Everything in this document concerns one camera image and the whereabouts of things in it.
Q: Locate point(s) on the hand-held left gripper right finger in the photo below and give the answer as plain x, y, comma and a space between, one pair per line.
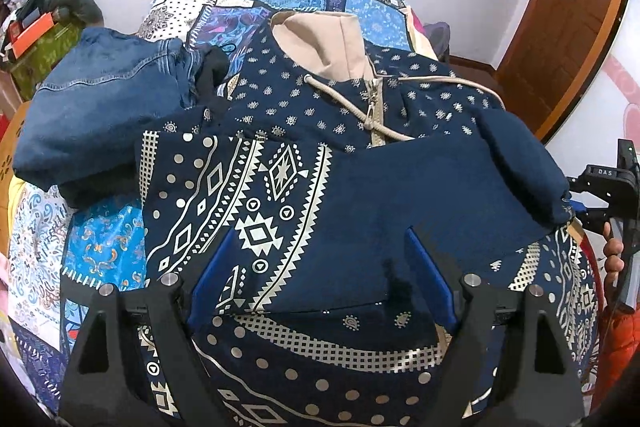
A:
431, 273

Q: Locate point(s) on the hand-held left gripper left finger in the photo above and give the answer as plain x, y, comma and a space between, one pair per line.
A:
216, 268

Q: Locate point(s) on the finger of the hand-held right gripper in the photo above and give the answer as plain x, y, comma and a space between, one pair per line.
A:
580, 211

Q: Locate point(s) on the navy patterned hoodie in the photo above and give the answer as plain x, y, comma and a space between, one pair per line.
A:
400, 187

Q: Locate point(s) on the person's right forearm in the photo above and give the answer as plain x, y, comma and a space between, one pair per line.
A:
619, 342

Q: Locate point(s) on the person's right hand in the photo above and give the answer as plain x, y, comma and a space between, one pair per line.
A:
611, 252

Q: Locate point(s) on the patchwork bed blanket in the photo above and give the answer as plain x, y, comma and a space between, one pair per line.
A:
100, 247

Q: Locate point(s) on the brown wooden door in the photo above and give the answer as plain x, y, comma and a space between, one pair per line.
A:
560, 32

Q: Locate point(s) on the black cloth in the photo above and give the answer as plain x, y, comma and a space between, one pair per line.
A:
214, 74

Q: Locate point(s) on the blue denim jeans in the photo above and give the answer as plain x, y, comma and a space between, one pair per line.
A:
100, 107

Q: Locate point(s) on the purple bag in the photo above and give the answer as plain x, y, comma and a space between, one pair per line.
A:
437, 38

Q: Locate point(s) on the yellow printed cloth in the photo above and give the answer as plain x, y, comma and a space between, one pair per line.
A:
10, 147

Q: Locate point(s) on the orange box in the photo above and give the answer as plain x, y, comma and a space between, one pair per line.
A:
31, 36

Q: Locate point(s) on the grey cloth bundle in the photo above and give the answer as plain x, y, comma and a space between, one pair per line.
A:
75, 2

